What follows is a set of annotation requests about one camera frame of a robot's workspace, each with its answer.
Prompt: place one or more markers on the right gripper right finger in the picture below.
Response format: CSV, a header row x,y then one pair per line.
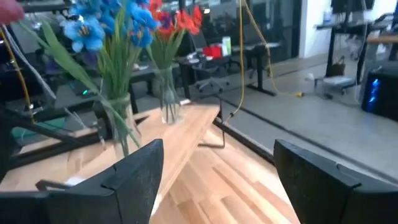
x,y
311,186

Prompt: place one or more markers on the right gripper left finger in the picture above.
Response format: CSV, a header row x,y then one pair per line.
x,y
140,186

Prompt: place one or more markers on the clear glass vase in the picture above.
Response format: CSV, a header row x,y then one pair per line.
x,y
168,96
122,109

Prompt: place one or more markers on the blue flower bunch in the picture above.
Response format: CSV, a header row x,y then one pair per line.
x,y
84,32

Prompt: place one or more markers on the large red flower bunch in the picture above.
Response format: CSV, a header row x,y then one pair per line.
x,y
186,21

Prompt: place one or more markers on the grey floor box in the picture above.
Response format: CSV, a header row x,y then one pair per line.
x,y
337,81

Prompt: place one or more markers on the black computer tower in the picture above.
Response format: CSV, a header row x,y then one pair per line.
x,y
381,93

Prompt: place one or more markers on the brown bag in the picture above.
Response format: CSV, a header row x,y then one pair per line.
x,y
337,68

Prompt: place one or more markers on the grey desk with black legs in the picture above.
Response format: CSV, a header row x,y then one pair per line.
x,y
258,62

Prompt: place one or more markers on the black rolling office chair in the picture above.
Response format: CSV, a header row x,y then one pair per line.
x,y
206,68

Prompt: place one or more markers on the red box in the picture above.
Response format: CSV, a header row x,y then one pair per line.
x,y
212,51

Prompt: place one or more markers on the dark desk with black legs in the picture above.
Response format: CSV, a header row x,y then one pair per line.
x,y
345,28

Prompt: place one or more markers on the white and green carton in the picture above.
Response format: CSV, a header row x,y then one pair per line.
x,y
226,46

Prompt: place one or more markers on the black monitor by pillar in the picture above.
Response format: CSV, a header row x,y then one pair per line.
x,y
351,5

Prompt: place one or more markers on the wooden shelf with black frame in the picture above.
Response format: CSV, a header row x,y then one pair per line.
x,y
180,137

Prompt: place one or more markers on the black metal table frame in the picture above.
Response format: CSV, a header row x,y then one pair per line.
x,y
245,141

